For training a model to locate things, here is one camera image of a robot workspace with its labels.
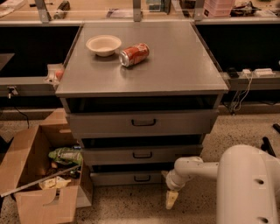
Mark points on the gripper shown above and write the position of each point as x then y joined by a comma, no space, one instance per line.
174,182

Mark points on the grey bottom drawer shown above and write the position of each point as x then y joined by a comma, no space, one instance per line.
126,178

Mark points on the grey drawer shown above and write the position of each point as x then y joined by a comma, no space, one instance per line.
142,123
126,178
138,155

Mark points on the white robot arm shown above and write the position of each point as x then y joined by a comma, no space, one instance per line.
247,184

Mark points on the grey middle drawer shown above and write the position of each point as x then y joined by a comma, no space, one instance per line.
138,155

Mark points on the grey metal drawer cabinet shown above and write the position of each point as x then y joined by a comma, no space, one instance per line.
177,75

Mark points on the grey top drawer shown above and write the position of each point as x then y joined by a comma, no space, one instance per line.
142,123

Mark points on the black floor stand bar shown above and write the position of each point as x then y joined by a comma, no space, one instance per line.
266,146

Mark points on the yellow crumpled wrapper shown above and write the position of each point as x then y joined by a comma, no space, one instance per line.
57,183

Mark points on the red soda can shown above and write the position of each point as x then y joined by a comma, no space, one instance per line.
134,54

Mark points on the white power strip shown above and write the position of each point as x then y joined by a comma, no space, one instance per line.
263,72

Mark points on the brown cardboard box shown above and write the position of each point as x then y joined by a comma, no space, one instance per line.
27,160

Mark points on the long metal strip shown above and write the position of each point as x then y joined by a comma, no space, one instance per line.
33,183

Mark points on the white paper bowl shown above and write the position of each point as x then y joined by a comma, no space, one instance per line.
103,45

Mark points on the small clear plastic container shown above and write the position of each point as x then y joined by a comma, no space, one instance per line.
54,74

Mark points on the pink plastic storage box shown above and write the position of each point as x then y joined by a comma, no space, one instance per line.
218,8

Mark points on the black tool on bench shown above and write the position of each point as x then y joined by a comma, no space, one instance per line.
62,10

